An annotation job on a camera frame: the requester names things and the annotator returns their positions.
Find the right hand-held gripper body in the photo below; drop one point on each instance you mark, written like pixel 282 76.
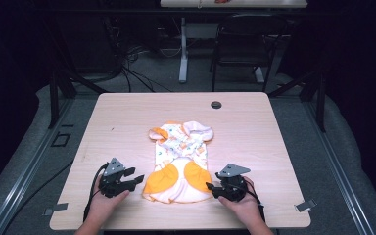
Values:
pixel 232 187

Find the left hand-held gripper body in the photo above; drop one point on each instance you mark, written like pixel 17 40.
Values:
pixel 111 182

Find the white and orange baby garment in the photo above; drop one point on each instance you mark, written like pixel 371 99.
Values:
pixel 180 163

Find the person's left hand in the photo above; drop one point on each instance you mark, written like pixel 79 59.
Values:
pixel 106 204

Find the person's right hand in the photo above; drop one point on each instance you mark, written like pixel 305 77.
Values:
pixel 243 207

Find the grey tape strip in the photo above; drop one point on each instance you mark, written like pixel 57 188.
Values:
pixel 305 205
pixel 57 207

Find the black tape floor marks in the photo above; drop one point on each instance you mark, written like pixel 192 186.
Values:
pixel 60 138

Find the black metal stand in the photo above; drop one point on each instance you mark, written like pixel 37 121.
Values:
pixel 320 98
pixel 54 98

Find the white desk leg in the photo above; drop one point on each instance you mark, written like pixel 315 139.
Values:
pixel 183 52

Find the black folding chair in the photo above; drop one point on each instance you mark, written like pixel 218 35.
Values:
pixel 246 49

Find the aluminium floor rail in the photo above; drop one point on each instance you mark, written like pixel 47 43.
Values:
pixel 29 169
pixel 336 169

